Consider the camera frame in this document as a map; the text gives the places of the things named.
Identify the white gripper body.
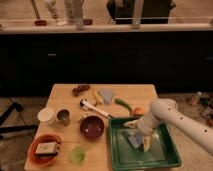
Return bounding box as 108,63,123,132
136,114,159,136

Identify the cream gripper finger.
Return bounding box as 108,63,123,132
143,136,151,152
123,120,137,128

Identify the blue grey sponge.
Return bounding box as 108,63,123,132
122,131,143,149

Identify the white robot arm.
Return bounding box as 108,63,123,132
124,98,213,156

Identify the orange tomato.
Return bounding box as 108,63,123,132
133,107,145,116

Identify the green plastic tray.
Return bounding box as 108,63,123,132
108,117,182,171

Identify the green chili pepper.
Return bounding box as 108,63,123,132
114,98,132,114

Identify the grey cloth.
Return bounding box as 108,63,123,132
99,89,115,104

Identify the dark red bowl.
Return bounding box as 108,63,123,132
80,116,105,141

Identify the yellow corn piece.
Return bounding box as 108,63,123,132
92,90,103,105

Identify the green translucent cup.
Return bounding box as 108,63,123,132
68,146,86,164

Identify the brown red toy food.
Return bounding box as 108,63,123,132
72,84,90,96

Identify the grey metal mug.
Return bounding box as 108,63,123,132
56,109,70,126

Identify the white cup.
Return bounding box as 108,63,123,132
38,107,55,125

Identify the small box in bowl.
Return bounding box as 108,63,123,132
35,142,58,155

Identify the orange plastic bowl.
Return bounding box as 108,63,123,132
27,134,62,167

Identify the dark monitor on counter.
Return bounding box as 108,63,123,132
106,0,177,25

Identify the black chair base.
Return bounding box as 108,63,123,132
0,98,38,139

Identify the red dish on counter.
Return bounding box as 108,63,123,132
34,20,47,26

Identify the white handled kitchen tool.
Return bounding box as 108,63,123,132
80,99,112,118

